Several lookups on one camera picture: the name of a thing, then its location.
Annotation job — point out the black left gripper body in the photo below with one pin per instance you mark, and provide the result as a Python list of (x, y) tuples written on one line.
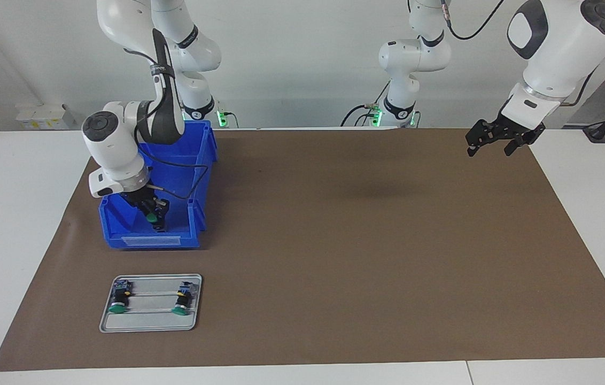
[(508, 128)]

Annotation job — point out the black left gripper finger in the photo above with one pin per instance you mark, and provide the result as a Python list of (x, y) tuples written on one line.
[(479, 136), (516, 144)]

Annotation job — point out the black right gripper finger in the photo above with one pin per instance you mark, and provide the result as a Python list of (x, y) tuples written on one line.
[(142, 211), (162, 213)]

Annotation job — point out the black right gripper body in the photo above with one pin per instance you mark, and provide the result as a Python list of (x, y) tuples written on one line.
[(139, 198)]

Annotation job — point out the green push button switch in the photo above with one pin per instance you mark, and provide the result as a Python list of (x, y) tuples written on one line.
[(151, 217), (119, 299), (182, 299)]

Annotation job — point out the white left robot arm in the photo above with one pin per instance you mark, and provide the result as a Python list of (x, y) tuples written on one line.
[(553, 59)]

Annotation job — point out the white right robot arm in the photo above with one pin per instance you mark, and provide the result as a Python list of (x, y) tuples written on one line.
[(115, 149)]

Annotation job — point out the blue plastic storage bin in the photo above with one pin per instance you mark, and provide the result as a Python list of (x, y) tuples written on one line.
[(195, 171)]

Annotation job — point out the green lit base connector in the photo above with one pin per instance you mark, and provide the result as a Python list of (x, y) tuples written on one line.
[(222, 117), (376, 116)]

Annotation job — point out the silver metal tray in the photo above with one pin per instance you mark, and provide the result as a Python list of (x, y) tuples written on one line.
[(147, 321)]

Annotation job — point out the white junction box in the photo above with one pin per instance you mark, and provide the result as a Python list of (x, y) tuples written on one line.
[(40, 116)]

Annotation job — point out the brown table mat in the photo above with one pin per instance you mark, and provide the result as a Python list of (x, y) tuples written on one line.
[(361, 294)]

